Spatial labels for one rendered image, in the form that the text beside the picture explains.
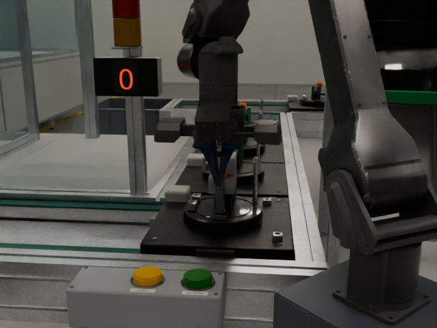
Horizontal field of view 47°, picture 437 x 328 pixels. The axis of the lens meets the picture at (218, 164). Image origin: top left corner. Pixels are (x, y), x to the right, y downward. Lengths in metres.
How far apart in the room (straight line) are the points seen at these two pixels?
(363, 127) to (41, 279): 0.55
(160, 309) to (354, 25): 0.43
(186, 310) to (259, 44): 10.74
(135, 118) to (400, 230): 0.68
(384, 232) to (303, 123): 1.63
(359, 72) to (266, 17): 10.86
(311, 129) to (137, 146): 1.13
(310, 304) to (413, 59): 0.53
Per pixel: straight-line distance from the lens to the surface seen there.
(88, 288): 0.72
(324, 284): 0.51
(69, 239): 0.99
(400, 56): 0.91
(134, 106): 1.02
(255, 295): 0.75
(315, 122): 2.05
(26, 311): 0.86
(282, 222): 0.89
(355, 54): 0.48
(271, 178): 1.13
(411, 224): 0.45
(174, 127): 0.75
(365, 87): 0.47
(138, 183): 1.05
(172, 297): 0.69
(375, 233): 0.42
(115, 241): 0.96
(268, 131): 0.73
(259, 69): 11.37
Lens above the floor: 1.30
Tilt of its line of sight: 16 degrees down
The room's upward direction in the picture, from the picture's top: straight up
